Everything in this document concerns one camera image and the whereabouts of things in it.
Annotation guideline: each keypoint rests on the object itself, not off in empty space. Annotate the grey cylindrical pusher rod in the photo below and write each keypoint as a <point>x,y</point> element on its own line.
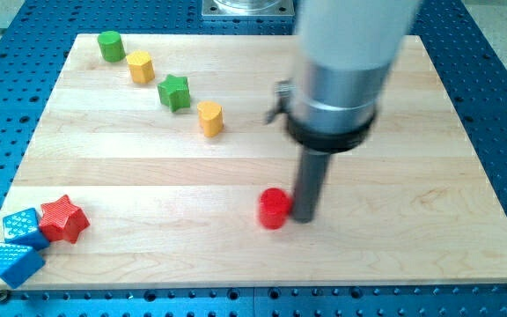
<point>312,172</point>

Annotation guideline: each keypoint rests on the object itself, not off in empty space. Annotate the red cylinder block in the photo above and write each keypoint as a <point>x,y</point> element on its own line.
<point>273,208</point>

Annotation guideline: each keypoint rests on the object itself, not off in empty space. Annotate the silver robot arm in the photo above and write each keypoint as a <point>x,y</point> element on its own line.
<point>344,52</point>

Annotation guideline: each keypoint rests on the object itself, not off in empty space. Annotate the yellow heart block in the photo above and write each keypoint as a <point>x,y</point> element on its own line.
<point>210,117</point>

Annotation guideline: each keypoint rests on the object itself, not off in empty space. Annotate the wooden board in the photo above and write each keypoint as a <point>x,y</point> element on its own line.
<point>169,207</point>

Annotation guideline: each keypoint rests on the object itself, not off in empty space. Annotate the green star block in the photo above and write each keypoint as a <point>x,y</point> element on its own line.
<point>174,93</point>

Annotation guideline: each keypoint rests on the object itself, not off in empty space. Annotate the yellow hexagon block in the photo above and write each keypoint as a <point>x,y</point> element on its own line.
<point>140,67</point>

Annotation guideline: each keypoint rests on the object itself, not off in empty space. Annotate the green cylinder block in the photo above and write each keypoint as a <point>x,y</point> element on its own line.
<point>111,46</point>

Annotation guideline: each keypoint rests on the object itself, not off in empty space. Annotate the red star block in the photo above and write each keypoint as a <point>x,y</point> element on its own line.
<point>63,220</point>

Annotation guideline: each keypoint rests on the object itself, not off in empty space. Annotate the blue cube block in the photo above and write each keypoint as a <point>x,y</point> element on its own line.
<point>22,228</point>

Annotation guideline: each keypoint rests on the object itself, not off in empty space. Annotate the blue triangle block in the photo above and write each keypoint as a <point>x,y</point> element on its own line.
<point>18,263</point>

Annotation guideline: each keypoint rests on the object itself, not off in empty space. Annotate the blue perforated metal table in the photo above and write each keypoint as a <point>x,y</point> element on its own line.
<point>36,40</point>

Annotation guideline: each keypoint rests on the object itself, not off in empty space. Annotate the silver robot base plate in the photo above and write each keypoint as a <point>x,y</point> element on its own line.
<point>247,8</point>

